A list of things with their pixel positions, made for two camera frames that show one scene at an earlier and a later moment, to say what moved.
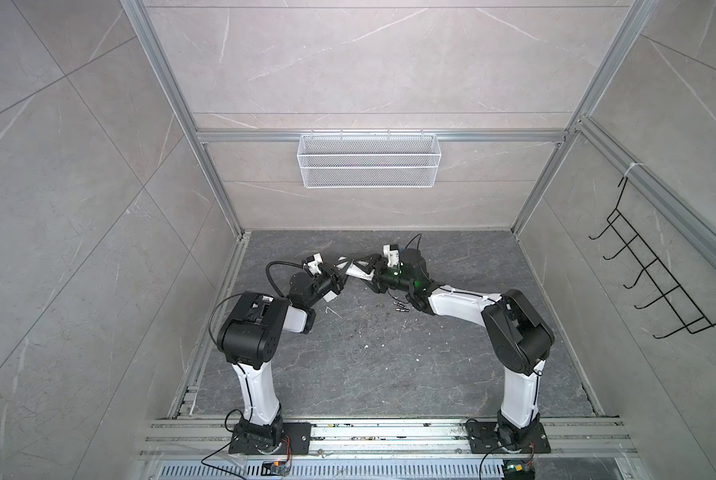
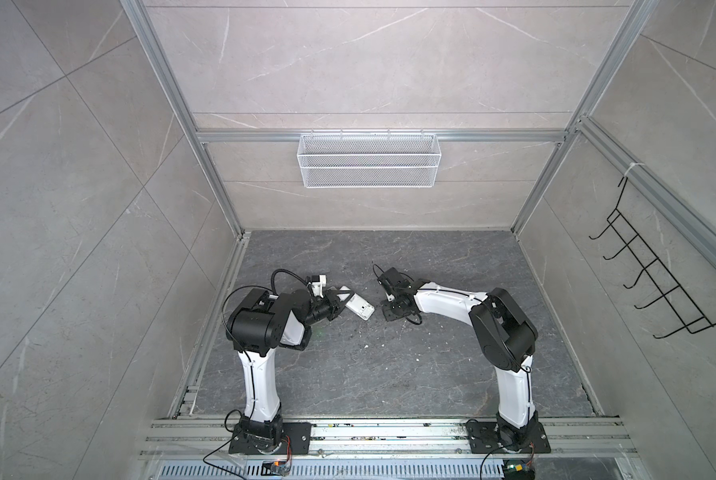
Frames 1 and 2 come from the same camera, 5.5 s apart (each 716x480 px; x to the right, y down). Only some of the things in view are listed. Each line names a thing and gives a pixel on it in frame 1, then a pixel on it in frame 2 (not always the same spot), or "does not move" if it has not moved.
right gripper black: (378, 260) -> (387, 313)
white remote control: (355, 271) -> (356, 303)
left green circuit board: (275, 468) does not move
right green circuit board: (518, 469) does not move
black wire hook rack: (663, 279) does not move
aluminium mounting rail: (575, 438) does not move
